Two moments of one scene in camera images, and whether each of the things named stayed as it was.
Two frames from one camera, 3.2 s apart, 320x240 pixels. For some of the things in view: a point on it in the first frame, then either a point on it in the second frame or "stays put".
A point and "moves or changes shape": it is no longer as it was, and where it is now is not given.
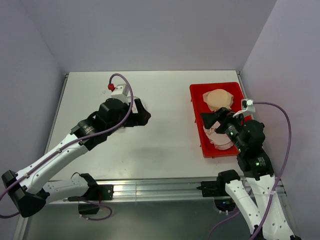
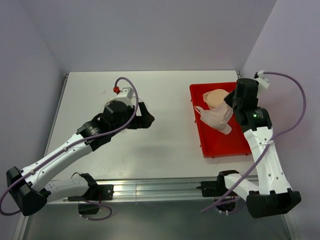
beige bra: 217,98 stays put
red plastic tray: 198,108 stays put
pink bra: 221,141 moves or changes shape
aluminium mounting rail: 164,190 stays put
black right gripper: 225,115 → 228,98
